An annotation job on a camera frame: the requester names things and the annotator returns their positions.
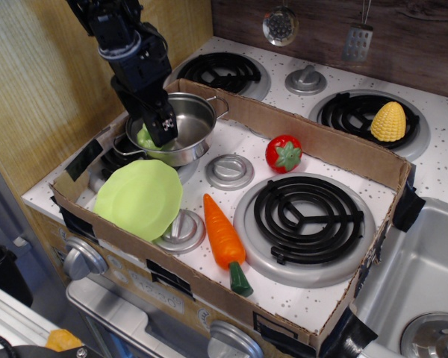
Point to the silver stove knob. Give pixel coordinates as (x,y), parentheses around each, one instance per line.
(307,81)
(229,172)
(185,234)

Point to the yellow toy corn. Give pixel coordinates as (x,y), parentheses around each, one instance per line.
(389,124)

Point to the silver front stove knob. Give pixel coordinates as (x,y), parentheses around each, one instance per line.
(185,234)

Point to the silver oven door handle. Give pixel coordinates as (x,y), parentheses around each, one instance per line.
(121,328)

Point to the back left black burner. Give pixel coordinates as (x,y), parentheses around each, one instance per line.
(231,72)

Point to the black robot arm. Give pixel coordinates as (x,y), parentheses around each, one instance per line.
(95,16)

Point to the red toy tomato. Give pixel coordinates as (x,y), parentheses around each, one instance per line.
(283,154)

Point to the yellow object bottom left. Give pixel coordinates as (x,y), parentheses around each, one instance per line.
(60,340)

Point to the orange toy carrot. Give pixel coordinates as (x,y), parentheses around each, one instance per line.
(226,246)

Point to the silver sink drain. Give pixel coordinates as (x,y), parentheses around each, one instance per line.
(425,336)

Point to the silver back stove knob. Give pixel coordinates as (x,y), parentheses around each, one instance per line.
(307,81)

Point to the silver oven knob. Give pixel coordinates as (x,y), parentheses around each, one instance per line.
(82,259)
(226,340)

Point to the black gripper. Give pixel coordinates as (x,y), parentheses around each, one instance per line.
(138,58)

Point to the grey toy sink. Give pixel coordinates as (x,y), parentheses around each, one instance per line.
(411,279)

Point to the silver centre stove knob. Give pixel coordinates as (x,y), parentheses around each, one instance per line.
(229,172)

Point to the back right black burner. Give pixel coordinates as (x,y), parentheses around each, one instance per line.
(353,112)

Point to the light green plastic plate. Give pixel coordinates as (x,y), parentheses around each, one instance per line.
(143,198)

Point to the stainless steel pot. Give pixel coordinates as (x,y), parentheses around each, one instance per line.
(195,117)

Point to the silver left oven knob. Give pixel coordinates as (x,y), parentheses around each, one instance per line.
(82,259)

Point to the silver right oven knob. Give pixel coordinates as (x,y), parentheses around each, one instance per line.
(226,340)

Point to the hanging metal spatula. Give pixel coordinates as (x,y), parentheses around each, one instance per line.
(358,38)

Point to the brown cardboard fence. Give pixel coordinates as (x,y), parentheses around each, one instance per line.
(361,158)

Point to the front right black burner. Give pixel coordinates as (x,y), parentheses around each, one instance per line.
(304,230)

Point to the hanging round metal strainer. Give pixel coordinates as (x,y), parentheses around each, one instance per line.
(280,25)

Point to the light green toy broccoli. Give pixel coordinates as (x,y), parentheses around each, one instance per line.
(145,140)

